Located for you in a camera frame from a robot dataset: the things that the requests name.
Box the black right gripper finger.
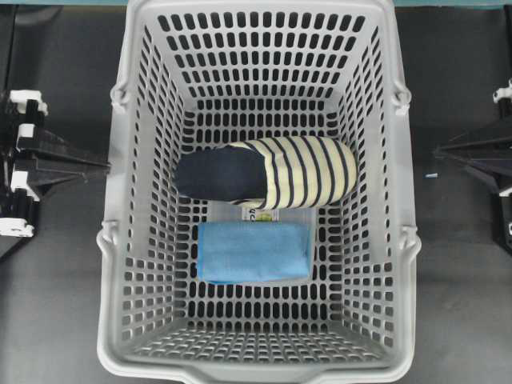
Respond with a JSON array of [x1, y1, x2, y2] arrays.
[[436, 154, 511, 196], [434, 128, 511, 158]]

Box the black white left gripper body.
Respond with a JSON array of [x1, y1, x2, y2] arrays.
[[1, 90, 48, 237]]

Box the grey plastic shopping basket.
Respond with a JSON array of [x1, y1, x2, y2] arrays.
[[97, 1, 421, 383]]

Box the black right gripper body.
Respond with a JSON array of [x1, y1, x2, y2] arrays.
[[493, 79, 511, 245]]

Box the clear plastic package with label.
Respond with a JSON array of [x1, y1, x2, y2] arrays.
[[206, 202, 316, 225]]

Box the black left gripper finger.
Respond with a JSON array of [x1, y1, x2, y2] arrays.
[[30, 159, 105, 199], [34, 129, 110, 168]]

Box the navy striped slipper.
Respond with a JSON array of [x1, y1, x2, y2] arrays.
[[174, 136, 358, 210]]

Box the blue cloth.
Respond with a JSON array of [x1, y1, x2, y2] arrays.
[[197, 221, 313, 284]]

